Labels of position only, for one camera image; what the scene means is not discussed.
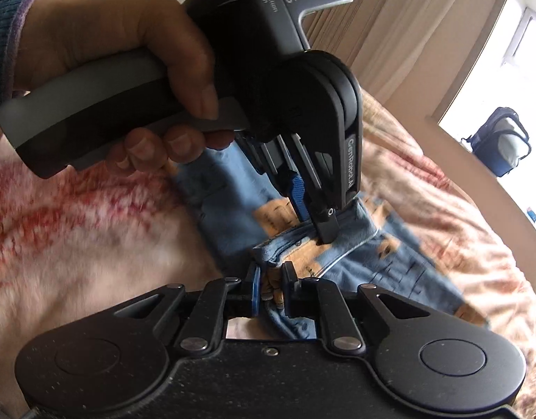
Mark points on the pink floral bed blanket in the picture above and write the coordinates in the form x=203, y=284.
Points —
x=82, y=242

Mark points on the small blue object on sill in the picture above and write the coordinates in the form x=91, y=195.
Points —
x=532, y=215

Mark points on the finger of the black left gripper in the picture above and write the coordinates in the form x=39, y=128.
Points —
x=332, y=179
x=273, y=159

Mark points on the blue sleeved left forearm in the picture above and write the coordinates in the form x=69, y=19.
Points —
x=8, y=52

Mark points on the white window frame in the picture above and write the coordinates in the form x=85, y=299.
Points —
x=504, y=76

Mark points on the cream curtain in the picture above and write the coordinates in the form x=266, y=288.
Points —
x=413, y=56

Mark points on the dark blue backpack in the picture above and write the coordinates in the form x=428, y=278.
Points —
x=501, y=143

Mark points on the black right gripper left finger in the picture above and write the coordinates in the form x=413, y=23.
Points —
x=120, y=356

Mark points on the blue patterned pants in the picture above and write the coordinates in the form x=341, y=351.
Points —
x=248, y=225

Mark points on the person's left hand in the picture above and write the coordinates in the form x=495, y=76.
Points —
x=61, y=35

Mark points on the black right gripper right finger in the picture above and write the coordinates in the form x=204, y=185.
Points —
x=431, y=362

